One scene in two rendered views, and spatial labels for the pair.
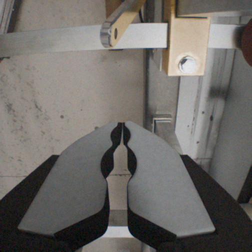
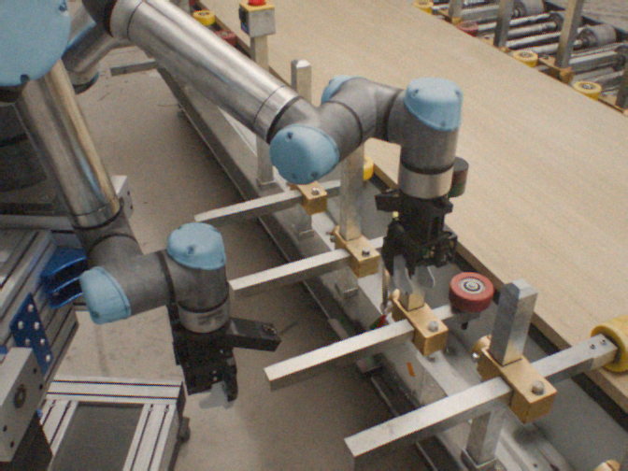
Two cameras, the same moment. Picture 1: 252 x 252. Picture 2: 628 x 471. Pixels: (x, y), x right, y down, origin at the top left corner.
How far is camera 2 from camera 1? 1.05 m
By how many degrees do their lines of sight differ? 81
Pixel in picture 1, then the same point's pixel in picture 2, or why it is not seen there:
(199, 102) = (517, 455)
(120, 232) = (469, 398)
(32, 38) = (324, 351)
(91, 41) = (365, 341)
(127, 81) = not seen: outside the picture
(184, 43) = (421, 320)
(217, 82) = (516, 424)
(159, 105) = (460, 442)
